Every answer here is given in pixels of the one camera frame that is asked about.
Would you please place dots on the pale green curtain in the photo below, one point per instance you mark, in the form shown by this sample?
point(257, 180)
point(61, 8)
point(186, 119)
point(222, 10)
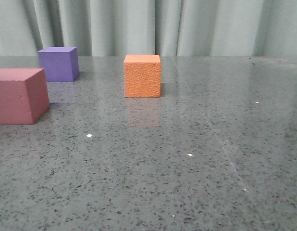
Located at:
point(163, 27)

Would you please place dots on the pink foam cube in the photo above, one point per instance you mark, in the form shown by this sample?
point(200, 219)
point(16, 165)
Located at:
point(23, 95)

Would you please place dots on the orange foam block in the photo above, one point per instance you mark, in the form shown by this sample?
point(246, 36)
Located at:
point(142, 75)

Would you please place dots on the purple foam cube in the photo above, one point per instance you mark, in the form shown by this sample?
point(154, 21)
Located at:
point(60, 63)

